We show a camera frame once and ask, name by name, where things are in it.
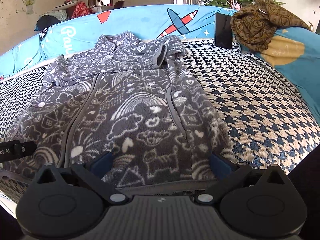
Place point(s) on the blue printed sofa cover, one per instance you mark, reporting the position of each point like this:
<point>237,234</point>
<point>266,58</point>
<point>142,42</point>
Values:
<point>140,22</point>

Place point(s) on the dark blue pillow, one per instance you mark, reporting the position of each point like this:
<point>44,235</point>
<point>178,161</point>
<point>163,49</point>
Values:
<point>47,22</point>

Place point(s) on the grey printed fleece garment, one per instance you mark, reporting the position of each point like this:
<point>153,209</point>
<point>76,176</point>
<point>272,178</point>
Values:
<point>130,105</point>

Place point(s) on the dark wooden chair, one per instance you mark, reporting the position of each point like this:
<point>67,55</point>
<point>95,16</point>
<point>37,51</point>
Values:
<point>118,4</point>

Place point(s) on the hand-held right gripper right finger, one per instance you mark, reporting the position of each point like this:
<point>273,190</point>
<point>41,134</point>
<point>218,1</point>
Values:
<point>220,163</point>

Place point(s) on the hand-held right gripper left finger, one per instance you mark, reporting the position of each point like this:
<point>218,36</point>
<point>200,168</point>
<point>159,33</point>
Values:
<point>102,163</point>

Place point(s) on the brown patterned scarf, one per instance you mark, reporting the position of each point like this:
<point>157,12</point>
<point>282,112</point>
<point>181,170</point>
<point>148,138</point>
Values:
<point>260,22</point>

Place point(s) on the red floral cloth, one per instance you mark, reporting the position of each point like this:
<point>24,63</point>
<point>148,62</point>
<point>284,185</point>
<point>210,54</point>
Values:
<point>81,10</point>

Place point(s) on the black smartphone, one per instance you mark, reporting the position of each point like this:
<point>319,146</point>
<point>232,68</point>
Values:
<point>223,30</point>

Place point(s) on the lavender pot wall decal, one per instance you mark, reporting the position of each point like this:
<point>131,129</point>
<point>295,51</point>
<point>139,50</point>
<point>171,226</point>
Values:
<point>28,2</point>

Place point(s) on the houndstooth sofa seat cushion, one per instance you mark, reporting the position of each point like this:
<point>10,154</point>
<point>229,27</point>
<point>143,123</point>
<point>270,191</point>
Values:
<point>255,92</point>

